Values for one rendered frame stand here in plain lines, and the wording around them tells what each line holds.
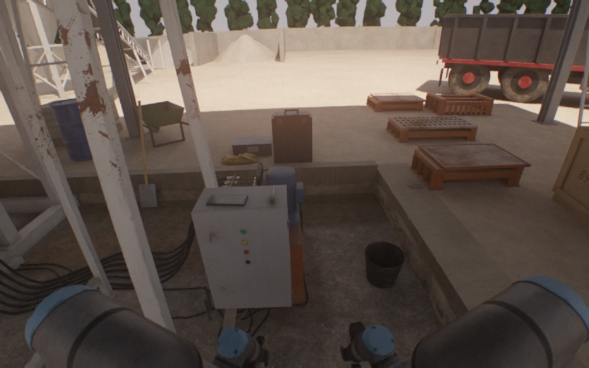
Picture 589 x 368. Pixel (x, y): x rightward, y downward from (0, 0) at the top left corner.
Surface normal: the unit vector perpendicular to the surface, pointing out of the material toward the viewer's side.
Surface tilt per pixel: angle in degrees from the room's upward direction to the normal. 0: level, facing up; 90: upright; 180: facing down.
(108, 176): 80
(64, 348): 45
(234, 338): 19
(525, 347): 36
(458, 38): 90
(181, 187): 90
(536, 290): 13
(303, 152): 90
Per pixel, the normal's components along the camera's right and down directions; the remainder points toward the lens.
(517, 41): -0.53, 0.41
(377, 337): 0.11, -0.70
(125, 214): 0.02, 0.31
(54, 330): -0.26, -0.47
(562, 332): 0.26, -0.33
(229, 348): -0.17, -0.69
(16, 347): -0.04, -0.88
